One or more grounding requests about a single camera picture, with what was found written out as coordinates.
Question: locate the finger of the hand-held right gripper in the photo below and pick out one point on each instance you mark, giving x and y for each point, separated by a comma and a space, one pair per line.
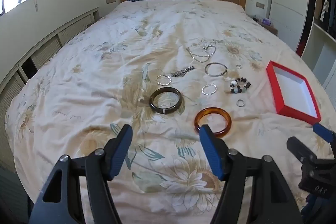
324, 132
300, 148

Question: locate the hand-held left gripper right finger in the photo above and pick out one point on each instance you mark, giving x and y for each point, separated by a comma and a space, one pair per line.
212, 154

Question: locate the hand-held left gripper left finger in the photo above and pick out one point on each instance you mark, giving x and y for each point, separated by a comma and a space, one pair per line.
120, 153

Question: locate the amber bangle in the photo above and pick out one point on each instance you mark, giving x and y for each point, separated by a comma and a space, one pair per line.
213, 109

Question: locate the red jewelry box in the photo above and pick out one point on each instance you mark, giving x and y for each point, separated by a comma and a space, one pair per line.
294, 92

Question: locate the silver bangle with clasp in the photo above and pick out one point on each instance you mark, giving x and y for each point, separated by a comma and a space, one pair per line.
206, 69

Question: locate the silver brooch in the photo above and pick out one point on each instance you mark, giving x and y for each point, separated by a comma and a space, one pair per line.
181, 72

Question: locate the person's right hand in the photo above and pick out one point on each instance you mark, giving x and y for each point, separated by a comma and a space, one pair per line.
307, 204

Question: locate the floral duvet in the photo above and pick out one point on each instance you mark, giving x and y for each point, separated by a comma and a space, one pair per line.
105, 69

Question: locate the open wardrobe shelf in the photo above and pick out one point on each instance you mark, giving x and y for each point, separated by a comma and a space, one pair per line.
325, 37

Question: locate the wooden nightstand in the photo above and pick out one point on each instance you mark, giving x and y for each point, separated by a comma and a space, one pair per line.
270, 29

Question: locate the purple tissue box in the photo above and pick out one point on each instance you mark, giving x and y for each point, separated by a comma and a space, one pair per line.
266, 21

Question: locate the cream slatted wall cabinet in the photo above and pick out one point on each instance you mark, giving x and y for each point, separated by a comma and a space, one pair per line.
47, 48

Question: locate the wooden wall switch panel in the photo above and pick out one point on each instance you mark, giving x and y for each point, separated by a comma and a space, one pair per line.
260, 5
110, 0

